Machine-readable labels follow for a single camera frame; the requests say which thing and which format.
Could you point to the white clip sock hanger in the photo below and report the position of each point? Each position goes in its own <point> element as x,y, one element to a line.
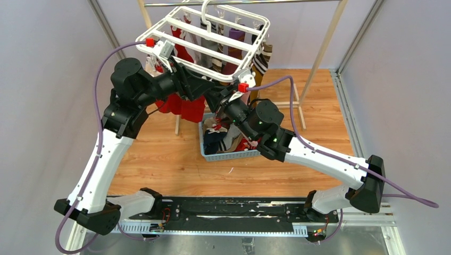
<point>147,40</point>

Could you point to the brown striped sock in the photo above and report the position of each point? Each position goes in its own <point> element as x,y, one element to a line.
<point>260,62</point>

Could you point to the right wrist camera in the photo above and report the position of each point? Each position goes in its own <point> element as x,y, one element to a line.
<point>245,80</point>

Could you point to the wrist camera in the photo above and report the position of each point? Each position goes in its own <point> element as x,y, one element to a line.
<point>162,51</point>
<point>245,80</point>

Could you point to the red snowman sock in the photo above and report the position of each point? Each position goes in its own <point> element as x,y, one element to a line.
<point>173,104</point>

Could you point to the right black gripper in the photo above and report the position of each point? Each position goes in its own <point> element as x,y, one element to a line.
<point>216,99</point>

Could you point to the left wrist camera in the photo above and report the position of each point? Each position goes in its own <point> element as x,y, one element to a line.
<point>162,51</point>

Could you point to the blue plastic basket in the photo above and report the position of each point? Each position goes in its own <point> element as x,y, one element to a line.
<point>221,156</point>

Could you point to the grey sock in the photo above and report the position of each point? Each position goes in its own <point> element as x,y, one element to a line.
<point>206,60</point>

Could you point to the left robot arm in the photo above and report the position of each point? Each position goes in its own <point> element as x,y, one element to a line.
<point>133,91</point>

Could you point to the red santa sock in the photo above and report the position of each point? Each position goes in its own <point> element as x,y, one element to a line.
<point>193,111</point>

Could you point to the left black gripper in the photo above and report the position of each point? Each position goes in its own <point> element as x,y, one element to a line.
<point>191,85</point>

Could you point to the pile of socks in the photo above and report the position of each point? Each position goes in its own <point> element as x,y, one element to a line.
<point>219,137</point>

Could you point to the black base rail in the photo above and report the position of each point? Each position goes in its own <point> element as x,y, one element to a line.
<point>238,215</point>

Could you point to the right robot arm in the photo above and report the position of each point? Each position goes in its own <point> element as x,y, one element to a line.
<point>361,188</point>

